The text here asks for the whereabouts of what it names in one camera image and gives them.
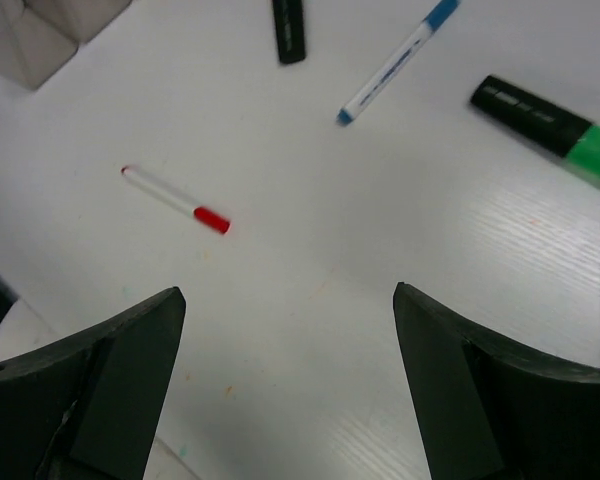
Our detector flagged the clear three-bin organizer tray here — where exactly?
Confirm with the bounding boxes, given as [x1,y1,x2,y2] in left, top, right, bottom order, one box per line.
[0,0,131,90]

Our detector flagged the green-capped black highlighter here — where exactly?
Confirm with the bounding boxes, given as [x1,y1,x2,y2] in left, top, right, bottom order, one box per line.
[470,75,600,182]

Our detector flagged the blue-capped white marker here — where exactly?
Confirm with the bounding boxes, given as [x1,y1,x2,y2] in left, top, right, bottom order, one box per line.
[336,0,461,126]

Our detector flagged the orange-capped black highlighter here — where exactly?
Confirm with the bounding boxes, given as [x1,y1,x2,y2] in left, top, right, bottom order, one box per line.
[271,0,306,65]

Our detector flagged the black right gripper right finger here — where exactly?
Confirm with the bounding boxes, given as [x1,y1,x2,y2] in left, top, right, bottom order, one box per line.
[393,283,600,479]

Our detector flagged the red-capped white marker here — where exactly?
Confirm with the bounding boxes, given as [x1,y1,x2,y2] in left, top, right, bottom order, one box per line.
[121,165,231,235]

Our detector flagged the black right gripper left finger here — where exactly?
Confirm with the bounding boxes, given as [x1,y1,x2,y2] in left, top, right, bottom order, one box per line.
[0,287,186,479]

